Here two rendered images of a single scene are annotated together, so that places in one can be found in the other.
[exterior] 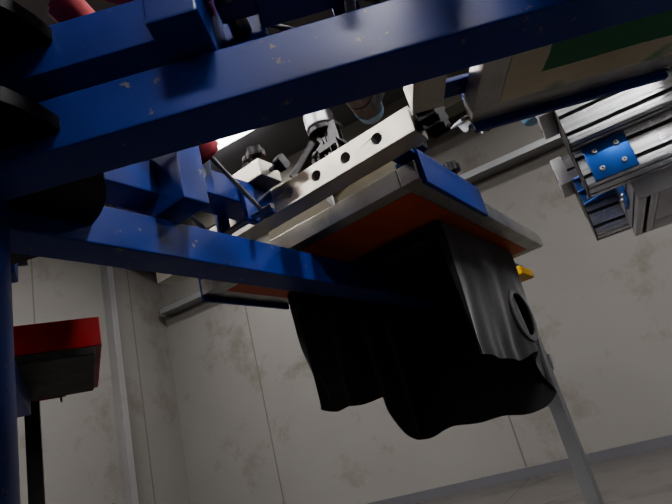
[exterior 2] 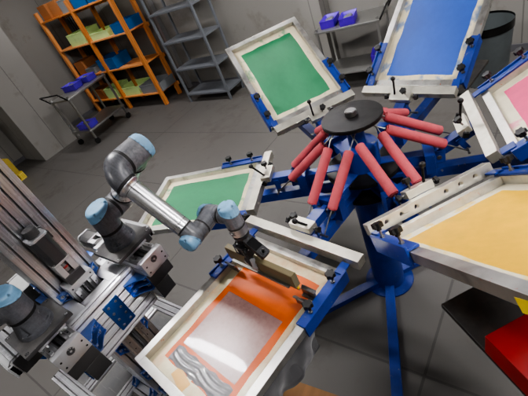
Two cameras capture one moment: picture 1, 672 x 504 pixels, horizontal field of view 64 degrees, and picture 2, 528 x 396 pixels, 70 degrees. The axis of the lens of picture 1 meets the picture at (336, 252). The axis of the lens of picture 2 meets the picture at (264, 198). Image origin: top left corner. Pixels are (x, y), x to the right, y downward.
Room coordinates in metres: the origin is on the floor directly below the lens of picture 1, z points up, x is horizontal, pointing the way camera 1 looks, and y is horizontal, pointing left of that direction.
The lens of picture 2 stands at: (2.20, 0.59, 2.25)
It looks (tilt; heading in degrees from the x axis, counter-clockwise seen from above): 35 degrees down; 204
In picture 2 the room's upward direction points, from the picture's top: 24 degrees counter-clockwise
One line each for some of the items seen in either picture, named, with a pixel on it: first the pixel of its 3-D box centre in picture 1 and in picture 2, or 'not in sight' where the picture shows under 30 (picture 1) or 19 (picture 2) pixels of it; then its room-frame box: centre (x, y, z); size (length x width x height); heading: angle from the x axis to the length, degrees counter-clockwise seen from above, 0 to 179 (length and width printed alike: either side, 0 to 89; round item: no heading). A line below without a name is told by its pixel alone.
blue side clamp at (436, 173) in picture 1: (445, 190); (234, 258); (1.01, -0.24, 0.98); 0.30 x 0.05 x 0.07; 148
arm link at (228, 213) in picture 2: not in sight; (230, 214); (1.17, -0.05, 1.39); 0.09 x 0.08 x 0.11; 71
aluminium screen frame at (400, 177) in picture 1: (391, 261); (240, 318); (1.36, -0.13, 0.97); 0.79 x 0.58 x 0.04; 148
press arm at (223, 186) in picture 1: (229, 198); (311, 223); (0.88, 0.16, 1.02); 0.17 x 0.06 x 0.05; 148
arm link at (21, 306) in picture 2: not in sight; (6, 303); (1.53, -0.92, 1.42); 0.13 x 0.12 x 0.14; 131
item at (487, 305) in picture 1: (489, 311); not in sight; (1.31, -0.32, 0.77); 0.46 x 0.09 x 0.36; 148
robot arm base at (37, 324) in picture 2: not in sight; (28, 319); (1.53, -0.92, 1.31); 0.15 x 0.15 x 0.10
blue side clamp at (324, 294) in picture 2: (252, 289); (324, 300); (1.30, 0.23, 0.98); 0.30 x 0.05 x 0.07; 148
